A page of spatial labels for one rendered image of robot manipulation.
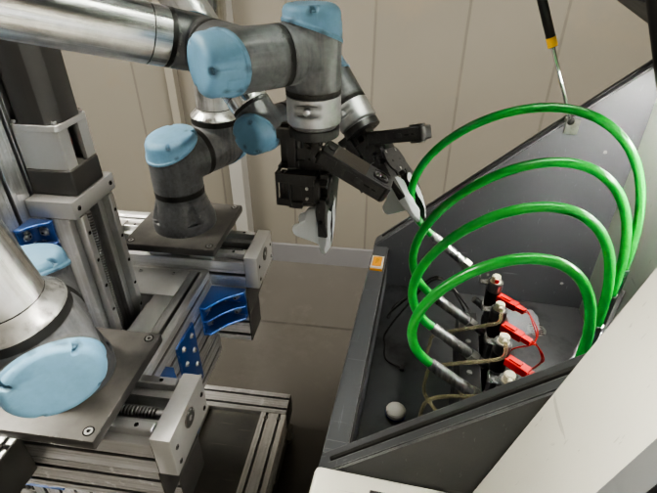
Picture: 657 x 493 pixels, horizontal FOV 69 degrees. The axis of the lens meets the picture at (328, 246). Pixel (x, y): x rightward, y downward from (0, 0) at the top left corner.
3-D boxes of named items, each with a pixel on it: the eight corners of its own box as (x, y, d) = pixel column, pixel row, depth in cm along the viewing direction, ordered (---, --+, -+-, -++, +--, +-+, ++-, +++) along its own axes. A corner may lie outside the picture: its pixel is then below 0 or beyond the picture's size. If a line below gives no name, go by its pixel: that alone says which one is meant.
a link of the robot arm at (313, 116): (345, 88, 67) (333, 105, 60) (345, 119, 70) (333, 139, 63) (294, 85, 68) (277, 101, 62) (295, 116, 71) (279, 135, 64)
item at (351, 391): (371, 292, 135) (373, 245, 126) (386, 294, 134) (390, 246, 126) (322, 507, 84) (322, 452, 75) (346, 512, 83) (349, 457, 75)
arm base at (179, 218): (143, 236, 113) (133, 199, 108) (169, 205, 126) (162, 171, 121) (203, 241, 112) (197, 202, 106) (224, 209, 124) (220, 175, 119)
